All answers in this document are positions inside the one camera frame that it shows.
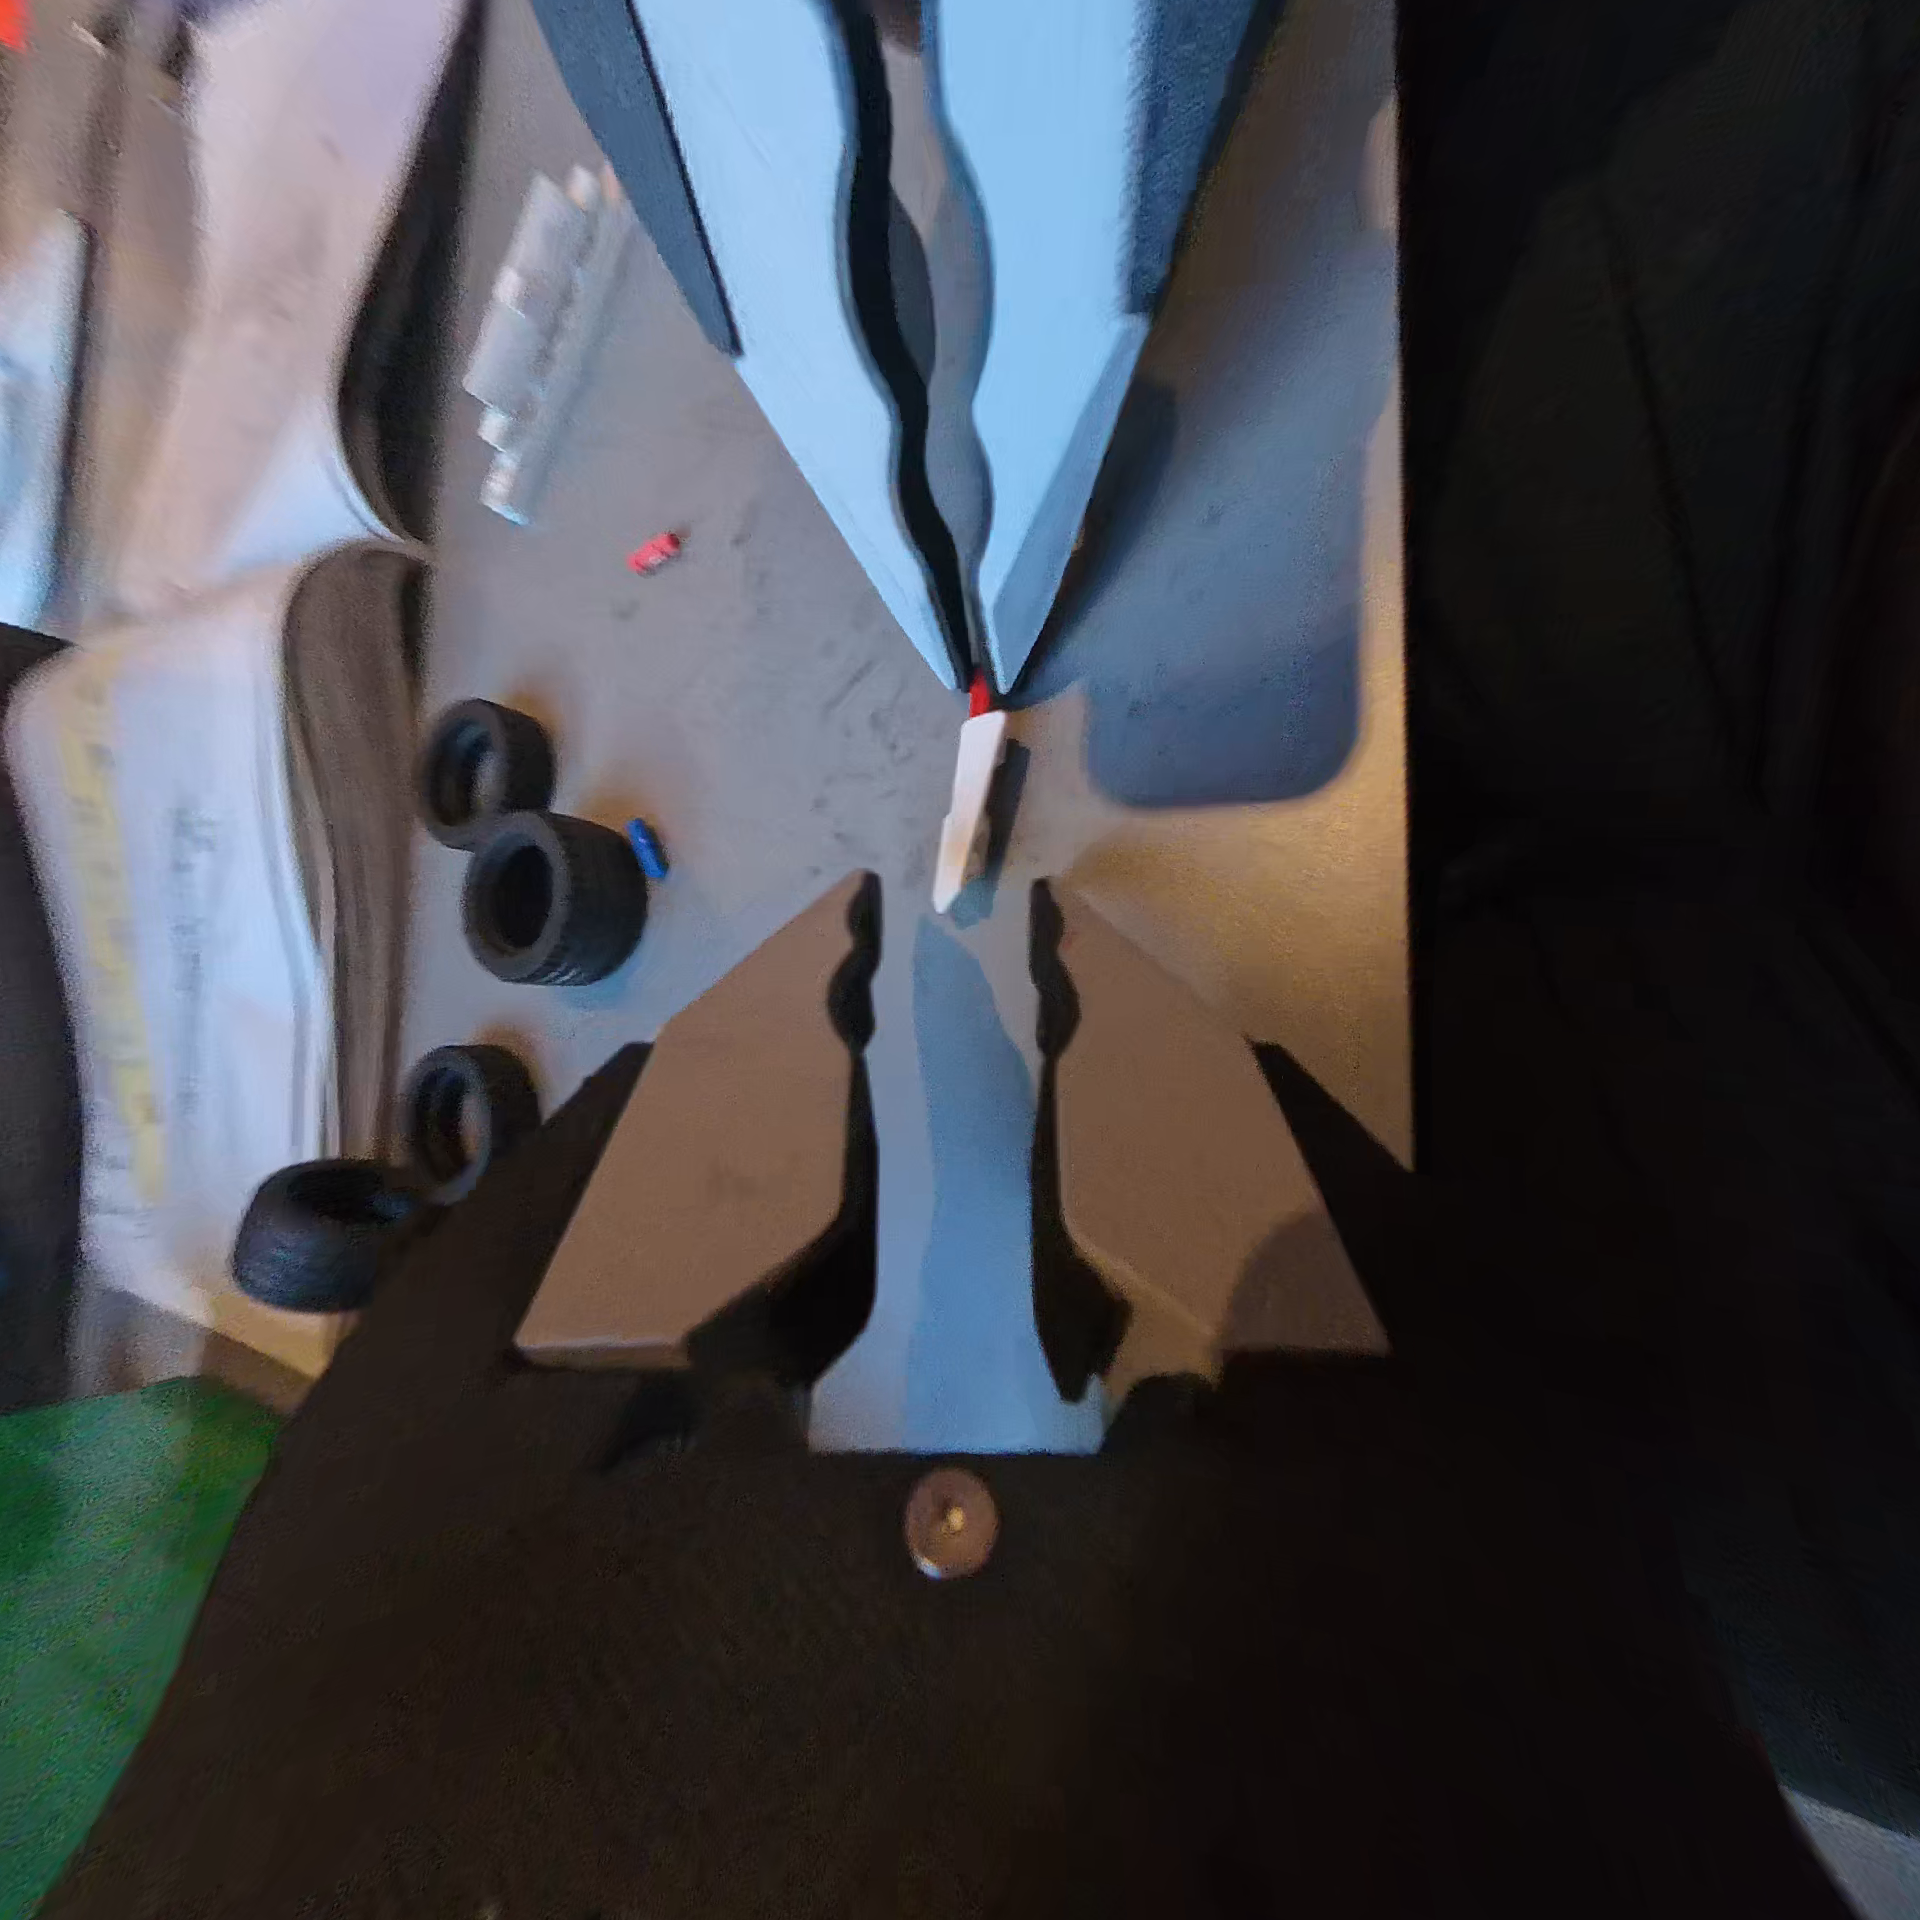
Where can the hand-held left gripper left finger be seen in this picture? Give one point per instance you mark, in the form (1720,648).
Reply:
(707,1199)

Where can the grey desk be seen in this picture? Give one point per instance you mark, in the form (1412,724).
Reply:
(749,674)

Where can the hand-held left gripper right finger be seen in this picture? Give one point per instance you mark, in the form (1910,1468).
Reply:
(1186,1199)

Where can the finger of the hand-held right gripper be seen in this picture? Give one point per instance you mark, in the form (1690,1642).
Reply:
(766,226)
(1059,226)

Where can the white toy brick piece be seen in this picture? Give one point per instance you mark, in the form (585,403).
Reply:
(968,811)

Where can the blue toy pin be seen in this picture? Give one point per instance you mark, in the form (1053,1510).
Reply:
(648,847)

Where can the black rubber toy tire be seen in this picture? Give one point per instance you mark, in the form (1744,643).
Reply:
(523,767)
(598,915)
(303,1263)
(511,1094)

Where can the person's legs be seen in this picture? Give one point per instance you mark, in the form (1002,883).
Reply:
(1652,598)

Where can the green plastic bin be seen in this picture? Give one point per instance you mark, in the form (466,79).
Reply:
(106,1622)

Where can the white stepped brick assembly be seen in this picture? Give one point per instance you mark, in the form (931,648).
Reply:
(546,345)

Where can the open instruction book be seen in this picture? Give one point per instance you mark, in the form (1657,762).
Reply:
(227,524)

